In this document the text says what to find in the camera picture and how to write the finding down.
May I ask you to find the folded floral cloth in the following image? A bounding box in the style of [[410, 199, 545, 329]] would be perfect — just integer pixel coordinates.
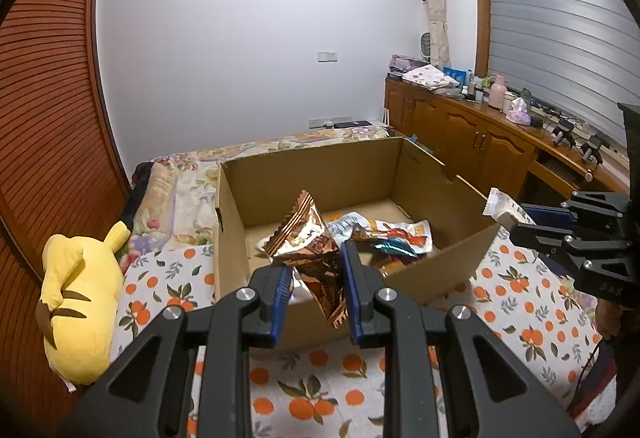
[[402, 63, 461, 92]]

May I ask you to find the silver orange-print snack packet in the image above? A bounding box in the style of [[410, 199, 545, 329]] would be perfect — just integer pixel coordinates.
[[325, 211, 371, 246]]

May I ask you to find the person's right forearm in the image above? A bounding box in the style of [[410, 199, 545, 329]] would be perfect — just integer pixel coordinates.
[[567, 335, 623, 434]]

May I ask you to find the pink thermos bottle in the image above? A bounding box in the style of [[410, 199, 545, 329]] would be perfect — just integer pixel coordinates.
[[487, 73, 507, 111]]

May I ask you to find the person's right hand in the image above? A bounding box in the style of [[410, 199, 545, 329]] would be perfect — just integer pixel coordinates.
[[595, 301, 627, 340]]

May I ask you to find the wooden cabinet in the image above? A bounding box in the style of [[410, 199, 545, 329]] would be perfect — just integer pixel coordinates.
[[384, 76, 631, 219]]

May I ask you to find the grey window blind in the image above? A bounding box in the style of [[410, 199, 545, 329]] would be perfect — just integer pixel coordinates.
[[482, 0, 640, 154]]

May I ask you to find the blue snack packet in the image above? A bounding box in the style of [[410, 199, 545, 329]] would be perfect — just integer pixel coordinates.
[[370, 241, 416, 264]]

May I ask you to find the small black gadget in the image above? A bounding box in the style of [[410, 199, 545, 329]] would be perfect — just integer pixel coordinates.
[[580, 135, 608, 167], [552, 121, 576, 149]]

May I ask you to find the white snack packet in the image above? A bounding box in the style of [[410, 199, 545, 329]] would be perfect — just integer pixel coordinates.
[[482, 187, 536, 230]]

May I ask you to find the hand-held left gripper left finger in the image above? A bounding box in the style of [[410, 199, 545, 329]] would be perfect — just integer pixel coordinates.
[[70, 265, 294, 438]]

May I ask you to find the floral quilt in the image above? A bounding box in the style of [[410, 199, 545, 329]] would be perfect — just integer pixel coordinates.
[[127, 125, 401, 269]]

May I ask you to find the pink tissue pack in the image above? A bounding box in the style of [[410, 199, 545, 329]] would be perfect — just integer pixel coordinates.
[[506, 98, 532, 125]]

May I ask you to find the folded purple cloth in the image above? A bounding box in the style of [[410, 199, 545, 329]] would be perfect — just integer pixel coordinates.
[[389, 54, 426, 79]]

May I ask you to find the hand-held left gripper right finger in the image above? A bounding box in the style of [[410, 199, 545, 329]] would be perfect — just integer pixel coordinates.
[[340, 239, 583, 438]]

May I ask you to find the cardboard box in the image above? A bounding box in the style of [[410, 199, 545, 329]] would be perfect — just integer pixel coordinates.
[[212, 137, 503, 353]]

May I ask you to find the brown snack packet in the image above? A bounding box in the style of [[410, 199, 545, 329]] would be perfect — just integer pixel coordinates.
[[255, 189, 351, 329]]

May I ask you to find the orange-print bedsheet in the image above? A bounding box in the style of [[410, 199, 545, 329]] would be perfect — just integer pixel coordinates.
[[107, 213, 601, 438]]

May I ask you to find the yellow plush toy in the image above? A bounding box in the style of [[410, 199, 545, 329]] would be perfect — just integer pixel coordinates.
[[37, 221, 132, 386]]

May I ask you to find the wooden louvred wardrobe door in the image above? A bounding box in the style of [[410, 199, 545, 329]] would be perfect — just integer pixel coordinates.
[[0, 0, 133, 419]]

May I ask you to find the black cable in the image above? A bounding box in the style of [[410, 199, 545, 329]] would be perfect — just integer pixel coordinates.
[[572, 338, 603, 406]]

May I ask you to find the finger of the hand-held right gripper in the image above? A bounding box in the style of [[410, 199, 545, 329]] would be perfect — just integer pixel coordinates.
[[509, 218, 630, 268], [520, 192, 630, 229]]

